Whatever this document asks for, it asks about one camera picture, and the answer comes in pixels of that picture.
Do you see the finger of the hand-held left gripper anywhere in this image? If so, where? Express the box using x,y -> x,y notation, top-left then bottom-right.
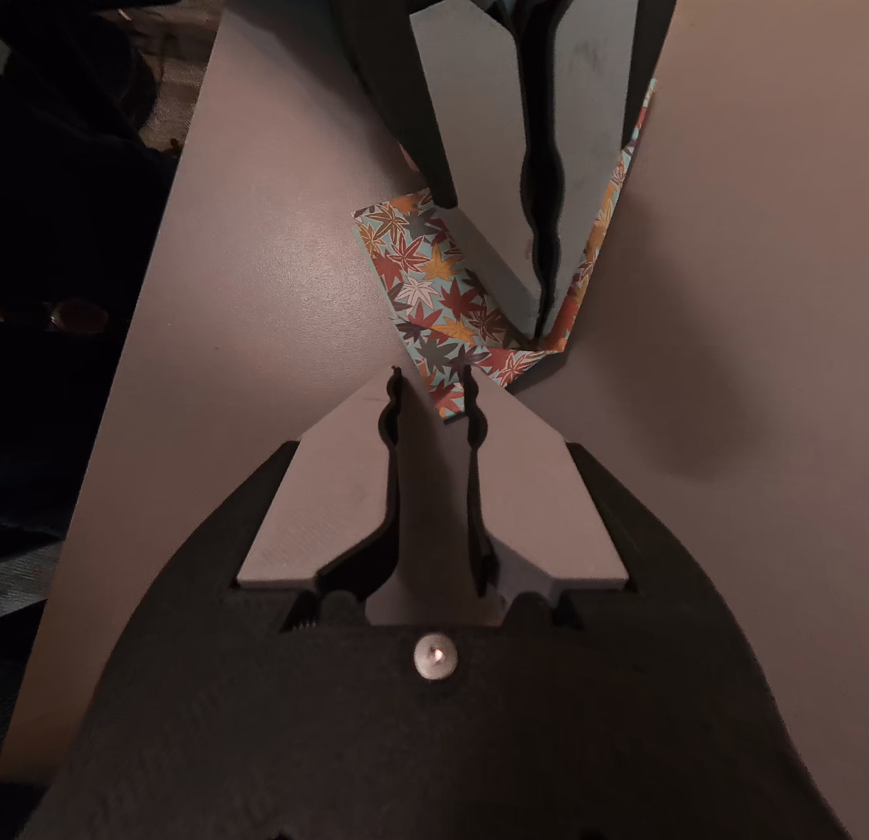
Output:
538,0 -> 644,344
409,0 -> 544,341

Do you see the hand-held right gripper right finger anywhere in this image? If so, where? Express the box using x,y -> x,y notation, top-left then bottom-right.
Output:
463,363 -> 630,598

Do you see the leaf patterned origami paper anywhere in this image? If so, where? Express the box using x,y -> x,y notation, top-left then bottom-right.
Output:
352,78 -> 659,422

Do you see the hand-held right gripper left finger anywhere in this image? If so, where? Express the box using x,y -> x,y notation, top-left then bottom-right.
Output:
235,366 -> 404,594

